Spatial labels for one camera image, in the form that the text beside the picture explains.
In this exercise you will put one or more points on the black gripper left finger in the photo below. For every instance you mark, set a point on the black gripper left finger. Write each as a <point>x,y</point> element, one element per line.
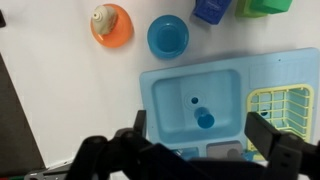
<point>96,156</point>

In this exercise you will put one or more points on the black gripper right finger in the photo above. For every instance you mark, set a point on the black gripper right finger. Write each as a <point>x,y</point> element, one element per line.
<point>290,156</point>

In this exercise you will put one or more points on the white toy bottle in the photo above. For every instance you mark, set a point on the white toy bottle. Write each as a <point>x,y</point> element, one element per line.
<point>104,20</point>

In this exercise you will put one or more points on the orange toy plate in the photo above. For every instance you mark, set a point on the orange toy plate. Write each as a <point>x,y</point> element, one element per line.
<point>121,31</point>

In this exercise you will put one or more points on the blue toy plate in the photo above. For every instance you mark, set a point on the blue toy plate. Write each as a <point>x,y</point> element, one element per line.
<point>168,37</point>

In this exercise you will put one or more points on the yellow toy dish rack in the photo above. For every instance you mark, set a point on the yellow toy dish rack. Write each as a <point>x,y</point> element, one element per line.
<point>300,110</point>

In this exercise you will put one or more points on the grey flat stand base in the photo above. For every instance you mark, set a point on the grey flat stand base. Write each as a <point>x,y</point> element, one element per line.
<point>50,170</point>

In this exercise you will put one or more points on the grey toy faucet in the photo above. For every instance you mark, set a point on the grey toy faucet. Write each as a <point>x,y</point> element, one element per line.
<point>220,150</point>

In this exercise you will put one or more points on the light blue toy sink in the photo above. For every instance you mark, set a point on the light blue toy sink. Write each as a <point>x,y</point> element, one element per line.
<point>166,100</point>

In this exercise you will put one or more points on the small blue toy cup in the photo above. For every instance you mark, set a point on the small blue toy cup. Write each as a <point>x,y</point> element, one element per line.
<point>205,119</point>

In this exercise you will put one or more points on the light green toy block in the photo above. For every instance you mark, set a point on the light green toy block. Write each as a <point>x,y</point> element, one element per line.
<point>245,10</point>

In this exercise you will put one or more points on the dark blue printed block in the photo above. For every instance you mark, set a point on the dark blue printed block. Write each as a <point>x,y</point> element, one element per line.
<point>211,10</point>

